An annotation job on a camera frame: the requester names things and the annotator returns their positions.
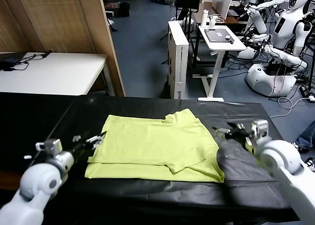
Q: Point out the tall white cardboard box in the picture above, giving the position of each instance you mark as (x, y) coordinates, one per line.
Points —
(177, 62)

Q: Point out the white cup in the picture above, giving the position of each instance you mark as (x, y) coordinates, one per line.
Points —
(212, 23)

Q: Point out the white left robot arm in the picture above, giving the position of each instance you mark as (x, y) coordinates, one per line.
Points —
(39, 183)

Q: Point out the black side table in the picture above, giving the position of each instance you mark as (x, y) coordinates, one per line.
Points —
(24, 126)

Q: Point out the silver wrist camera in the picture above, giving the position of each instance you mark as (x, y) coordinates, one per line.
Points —
(51, 147)
(260, 129)

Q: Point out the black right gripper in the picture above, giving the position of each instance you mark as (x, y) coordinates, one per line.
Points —
(242, 134)

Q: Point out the white standing desk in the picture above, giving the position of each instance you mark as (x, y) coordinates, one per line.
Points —
(221, 46)

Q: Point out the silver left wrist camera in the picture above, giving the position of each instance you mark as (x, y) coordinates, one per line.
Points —
(51, 147)

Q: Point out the black table cover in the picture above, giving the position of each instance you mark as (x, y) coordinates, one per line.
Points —
(172, 200)

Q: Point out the yellow-green t-shirt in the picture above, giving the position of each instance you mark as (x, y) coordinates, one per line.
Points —
(152, 146)

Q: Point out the grey laptop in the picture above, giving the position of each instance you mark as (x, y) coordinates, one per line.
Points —
(216, 35)

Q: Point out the black power strip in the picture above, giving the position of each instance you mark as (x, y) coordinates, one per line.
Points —
(304, 91)

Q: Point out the white bottle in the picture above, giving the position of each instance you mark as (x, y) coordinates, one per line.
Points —
(203, 19)

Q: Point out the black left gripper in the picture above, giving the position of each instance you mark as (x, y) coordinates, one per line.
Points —
(80, 148)

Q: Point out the black white sneaker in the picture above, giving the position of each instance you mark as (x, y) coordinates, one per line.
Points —
(297, 145)
(311, 164)

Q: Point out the brown wooden desk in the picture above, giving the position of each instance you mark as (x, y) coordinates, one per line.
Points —
(231, 20)

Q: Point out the white humanoid robot with base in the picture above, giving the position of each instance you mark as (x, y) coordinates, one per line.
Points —
(288, 25)

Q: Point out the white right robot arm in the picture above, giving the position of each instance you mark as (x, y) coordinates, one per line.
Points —
(280, 158)

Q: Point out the white curved panel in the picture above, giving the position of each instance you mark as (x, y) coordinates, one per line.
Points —
(222, 3)

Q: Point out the small black desk device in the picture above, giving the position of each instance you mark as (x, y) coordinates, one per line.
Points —
(229, 39)

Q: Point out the blue jeans leg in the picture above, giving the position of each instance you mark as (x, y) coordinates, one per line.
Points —
(307, 136)

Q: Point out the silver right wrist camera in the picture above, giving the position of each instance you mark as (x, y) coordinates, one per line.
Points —
(260, 129)

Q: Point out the white folding table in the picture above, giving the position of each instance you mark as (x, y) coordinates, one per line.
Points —
(61, 72)

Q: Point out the black bin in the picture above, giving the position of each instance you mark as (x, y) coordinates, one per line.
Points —
(124, 10)

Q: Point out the wooden panel table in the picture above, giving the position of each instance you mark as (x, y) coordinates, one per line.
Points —
(61, 20)

